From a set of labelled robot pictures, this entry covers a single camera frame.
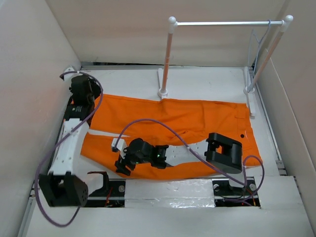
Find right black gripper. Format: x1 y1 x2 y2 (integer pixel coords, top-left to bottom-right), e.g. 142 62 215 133
116 146 152 175

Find orange trousers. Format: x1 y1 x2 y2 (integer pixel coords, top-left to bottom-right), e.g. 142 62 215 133
81 95 261 171

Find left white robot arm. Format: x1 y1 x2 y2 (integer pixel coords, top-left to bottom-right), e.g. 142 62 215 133
39 75 110 207

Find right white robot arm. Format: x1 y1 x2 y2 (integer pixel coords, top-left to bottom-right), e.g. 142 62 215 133
111 133 246 195

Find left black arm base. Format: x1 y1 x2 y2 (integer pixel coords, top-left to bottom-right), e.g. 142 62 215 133
84 171 126 208

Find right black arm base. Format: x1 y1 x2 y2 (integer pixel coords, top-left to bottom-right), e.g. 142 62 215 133
212 179 261 207

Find white clothes rack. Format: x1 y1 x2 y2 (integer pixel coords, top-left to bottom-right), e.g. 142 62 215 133
158 15 294 117

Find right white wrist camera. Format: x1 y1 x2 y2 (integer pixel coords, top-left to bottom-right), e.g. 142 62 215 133
111 138 127 153

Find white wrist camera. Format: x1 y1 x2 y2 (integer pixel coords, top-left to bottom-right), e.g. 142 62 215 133
111 138 127 153
59 66 79 82

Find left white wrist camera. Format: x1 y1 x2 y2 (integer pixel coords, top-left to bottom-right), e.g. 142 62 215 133
59 66 79 82

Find light blue wire hanger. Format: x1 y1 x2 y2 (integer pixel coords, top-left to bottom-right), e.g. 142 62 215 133
246 19 272 69

